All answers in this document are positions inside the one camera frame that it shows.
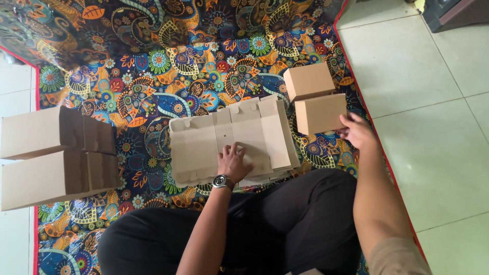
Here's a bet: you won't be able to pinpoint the large brown cardboard box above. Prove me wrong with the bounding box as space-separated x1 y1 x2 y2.
0 106 117 160
0 150 121 212

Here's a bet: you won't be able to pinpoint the colourful paisley floor mat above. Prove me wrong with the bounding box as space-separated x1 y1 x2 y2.
0 0 429 275

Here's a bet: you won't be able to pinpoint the silver wristwatch with dark dial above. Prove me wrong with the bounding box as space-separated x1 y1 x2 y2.
212 174 236 191

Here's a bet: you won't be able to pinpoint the stack of flat cardboard sheets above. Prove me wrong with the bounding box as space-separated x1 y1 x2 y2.
168 94 302 189

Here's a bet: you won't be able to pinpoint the person's left hand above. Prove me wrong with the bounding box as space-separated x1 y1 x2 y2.
217 142 255 184

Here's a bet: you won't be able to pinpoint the person's right hand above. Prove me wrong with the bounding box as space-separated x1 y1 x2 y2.
336 112 378 152

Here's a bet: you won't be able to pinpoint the small brown cardboard box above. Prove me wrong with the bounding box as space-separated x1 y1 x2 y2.
283 62 337 103
294 93 348 136

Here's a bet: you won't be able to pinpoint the dark cabinet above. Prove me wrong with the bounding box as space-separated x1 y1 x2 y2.
421 0 489 34

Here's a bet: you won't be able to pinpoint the beige shirt sleeve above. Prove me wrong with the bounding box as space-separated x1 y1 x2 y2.
366 236 433 275

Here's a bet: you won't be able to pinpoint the black trousers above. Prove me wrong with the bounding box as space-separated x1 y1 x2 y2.
97 168 363 275

